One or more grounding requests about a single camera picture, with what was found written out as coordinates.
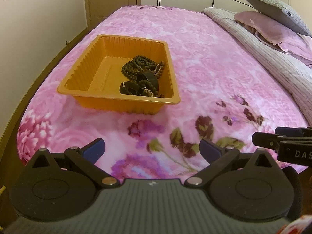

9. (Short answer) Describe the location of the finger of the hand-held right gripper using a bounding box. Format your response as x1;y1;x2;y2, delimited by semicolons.
252;132;284;150
275;126;312;138

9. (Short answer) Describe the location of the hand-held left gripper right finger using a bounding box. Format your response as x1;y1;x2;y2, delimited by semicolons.
184;138;277;188

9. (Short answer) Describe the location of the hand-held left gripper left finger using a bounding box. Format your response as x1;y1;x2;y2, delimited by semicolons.
30;138;120;189

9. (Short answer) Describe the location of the black wristwatch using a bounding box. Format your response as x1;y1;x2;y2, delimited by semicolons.
119;80;154;97

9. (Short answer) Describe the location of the orange plastic tray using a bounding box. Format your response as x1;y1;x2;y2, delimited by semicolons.
57;34;181;115

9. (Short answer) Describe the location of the brown wooden bead necklace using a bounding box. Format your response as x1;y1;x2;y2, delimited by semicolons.
121;55;158;82

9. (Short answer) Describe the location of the grey striped quilt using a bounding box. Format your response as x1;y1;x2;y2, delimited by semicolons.
202;7;312;125

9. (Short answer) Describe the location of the red white patterned clothing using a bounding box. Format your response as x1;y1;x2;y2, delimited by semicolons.
275;215;312;234

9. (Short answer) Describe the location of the pink floral blanket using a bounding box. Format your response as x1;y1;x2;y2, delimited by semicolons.
16;5;309;181

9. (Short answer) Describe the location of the pink pillow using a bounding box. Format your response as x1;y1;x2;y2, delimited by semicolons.
234;11;312;67

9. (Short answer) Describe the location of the grey pillow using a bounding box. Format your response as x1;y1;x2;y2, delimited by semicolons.
238;0;312;37

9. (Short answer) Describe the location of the wooden door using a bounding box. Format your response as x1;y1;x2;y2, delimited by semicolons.
83;0;142;30

